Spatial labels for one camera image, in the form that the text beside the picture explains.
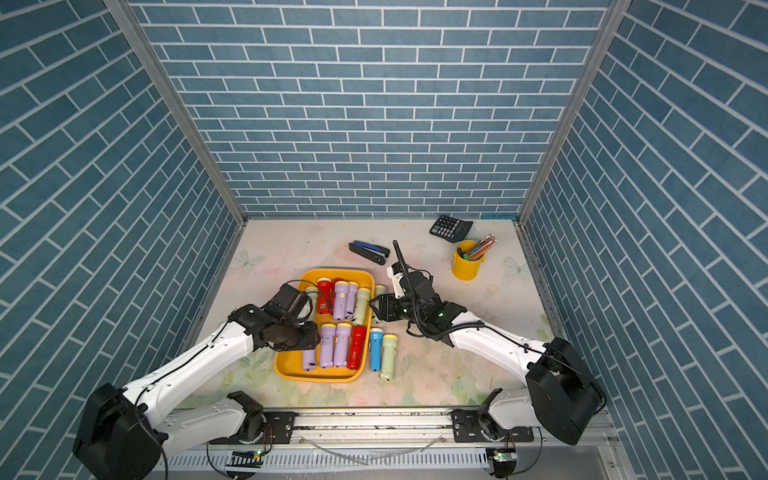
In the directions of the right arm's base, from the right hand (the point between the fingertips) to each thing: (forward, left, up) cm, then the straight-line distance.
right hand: (378, 303), depth 81 cm
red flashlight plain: (-8, +6, -12) cm, 16 cm away
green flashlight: (+6, +7, -11) cm, 14 cm away
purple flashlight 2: (+5, +10, -11) cm, 15 cm away
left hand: (-9, +15, -7) cm, 19 cm away
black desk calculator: (+41, -23, -12) cm, 49 cm away
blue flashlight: (-7, 0, -11) cm, 12 cm away
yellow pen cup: (+20, -26, -5) cm, 33 cm away
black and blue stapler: (+28, +6, -12) cm, 31 cm away
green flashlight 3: (-8, -4, -11) cm, 15 cm away
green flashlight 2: (+11, +1, -10) cm, 15 cm away
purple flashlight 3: (-13, +18, -11) cm, 25 cm away
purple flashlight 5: (-8, +10, -11) cm, 17 cm away
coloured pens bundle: (+23, -31, +2) cm, 39 cm away
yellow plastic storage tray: (-14, +24, -13) cm, 31 cm away
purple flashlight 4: (-9, +14, -11) cm, 20 cm away
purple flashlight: (+5, +13, -8) cm, 16 cm away
